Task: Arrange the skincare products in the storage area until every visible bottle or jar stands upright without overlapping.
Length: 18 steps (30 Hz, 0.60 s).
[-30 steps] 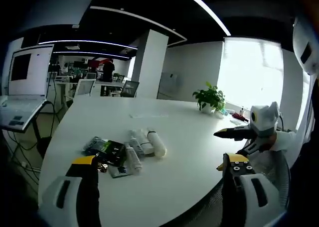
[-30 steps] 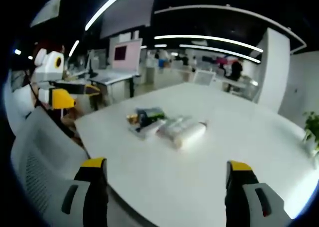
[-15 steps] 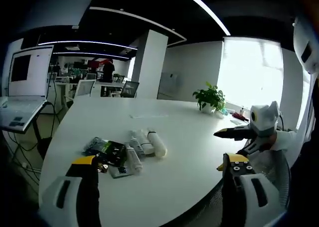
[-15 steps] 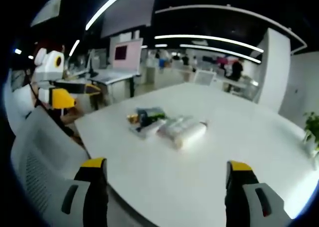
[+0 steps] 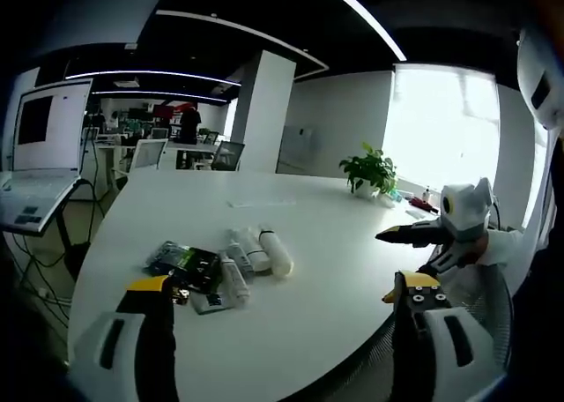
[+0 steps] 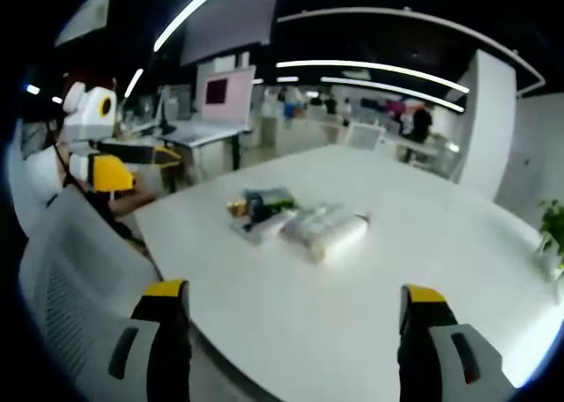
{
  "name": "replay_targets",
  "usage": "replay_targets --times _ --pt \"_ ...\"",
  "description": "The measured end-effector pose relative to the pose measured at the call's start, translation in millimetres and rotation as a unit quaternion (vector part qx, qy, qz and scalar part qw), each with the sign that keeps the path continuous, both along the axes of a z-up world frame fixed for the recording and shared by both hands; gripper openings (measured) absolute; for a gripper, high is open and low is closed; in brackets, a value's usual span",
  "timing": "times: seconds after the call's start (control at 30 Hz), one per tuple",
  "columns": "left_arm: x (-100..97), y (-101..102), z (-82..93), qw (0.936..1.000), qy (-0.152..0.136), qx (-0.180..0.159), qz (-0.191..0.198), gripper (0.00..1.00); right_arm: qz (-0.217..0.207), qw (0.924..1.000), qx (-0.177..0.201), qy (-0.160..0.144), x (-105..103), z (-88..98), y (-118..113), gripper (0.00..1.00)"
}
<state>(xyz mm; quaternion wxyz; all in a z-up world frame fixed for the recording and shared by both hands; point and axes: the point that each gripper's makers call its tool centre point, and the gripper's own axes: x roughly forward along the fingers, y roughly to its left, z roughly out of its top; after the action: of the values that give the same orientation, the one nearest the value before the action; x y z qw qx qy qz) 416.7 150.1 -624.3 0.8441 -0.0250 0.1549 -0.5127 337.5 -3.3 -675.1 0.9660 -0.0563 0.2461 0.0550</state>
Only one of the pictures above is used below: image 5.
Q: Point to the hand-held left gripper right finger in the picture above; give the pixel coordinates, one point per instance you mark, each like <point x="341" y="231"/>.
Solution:
<point x="423" y="331"/>

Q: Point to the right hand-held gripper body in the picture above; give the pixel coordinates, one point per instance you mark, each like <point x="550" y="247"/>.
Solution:
<point x="468" y="208"/>

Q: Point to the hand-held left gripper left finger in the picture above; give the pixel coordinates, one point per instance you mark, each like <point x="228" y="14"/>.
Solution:
<point x="145" y="340"/>

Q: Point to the small gold skincare jar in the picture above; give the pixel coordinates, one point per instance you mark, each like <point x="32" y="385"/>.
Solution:
<point x="181" y="295"/>

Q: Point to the grey skincare box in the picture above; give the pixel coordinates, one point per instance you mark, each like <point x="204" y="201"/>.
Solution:
<point x="211" y="302"/>

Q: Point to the dark green skincare packet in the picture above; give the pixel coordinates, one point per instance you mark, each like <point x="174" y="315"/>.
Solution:
<point x="165" y="256"/>

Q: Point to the black skincare packet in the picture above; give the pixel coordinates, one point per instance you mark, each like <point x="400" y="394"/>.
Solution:
<point x="200" y="267"/>

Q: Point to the slim white skincare tube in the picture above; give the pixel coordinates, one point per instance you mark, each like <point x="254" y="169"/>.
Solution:
<point x="233" y="280"/>

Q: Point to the grey-capped white skincare tube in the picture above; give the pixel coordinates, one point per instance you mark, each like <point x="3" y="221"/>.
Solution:
<point x="240" y="254"/>

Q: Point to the large white skincare bottle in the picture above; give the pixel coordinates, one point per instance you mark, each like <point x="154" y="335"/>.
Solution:
<point x="276" y="254"/>

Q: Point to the white skincare tube black band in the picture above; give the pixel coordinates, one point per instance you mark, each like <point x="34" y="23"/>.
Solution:
<point x="256" y="252"/>

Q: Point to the small clear pump bottle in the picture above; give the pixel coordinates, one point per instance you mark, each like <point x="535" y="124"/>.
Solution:
<point x="425" y="195"/>

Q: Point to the red tool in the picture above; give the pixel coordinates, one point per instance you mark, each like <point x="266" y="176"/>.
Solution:
<point x="423" y="206"/>

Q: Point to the grey mesh chair back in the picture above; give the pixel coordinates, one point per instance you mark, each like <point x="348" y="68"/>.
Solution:
<point x="462" y="296"/>

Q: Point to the potted green plant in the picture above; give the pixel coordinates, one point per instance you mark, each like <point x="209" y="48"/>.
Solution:
<point x="368" y="168"/>

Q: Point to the black laptop stand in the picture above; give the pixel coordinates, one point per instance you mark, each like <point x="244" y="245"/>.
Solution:
<point x="72" y="239"/>

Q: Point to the white worn device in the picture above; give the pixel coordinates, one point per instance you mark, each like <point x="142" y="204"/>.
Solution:
<point x="542" y="76"/>

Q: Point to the white mesh office chair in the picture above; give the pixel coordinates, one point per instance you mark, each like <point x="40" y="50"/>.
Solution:
<point x="147" y="154"/>

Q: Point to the white square pillar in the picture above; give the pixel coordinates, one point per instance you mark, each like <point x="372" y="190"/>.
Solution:
<point x="263" y="111"/>

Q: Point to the dark mesh office chair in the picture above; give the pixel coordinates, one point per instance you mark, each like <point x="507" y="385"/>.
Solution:
<point x="228" y="155"/>

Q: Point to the open white laptop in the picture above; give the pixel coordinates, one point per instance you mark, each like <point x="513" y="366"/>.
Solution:
<point x="39" y="155"/>

